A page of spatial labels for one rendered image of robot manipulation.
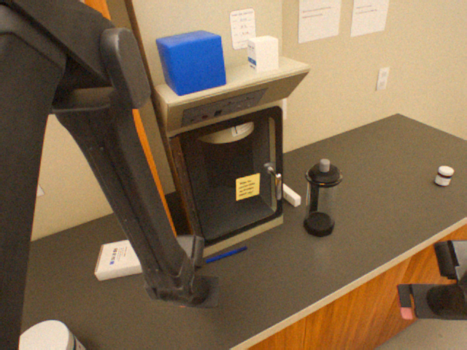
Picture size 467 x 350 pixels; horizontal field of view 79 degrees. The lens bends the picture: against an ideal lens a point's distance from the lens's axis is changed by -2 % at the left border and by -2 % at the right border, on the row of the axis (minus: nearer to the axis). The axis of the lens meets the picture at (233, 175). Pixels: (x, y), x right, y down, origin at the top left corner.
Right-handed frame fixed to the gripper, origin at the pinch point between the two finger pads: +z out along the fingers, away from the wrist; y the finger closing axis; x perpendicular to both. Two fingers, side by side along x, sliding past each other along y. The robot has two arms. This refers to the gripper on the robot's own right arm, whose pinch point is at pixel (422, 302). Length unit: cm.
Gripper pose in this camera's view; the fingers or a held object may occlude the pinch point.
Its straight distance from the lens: 82.2
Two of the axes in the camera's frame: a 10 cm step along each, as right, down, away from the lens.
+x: -0.4, 9.0, -4.3
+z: 1.5, 4.3, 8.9
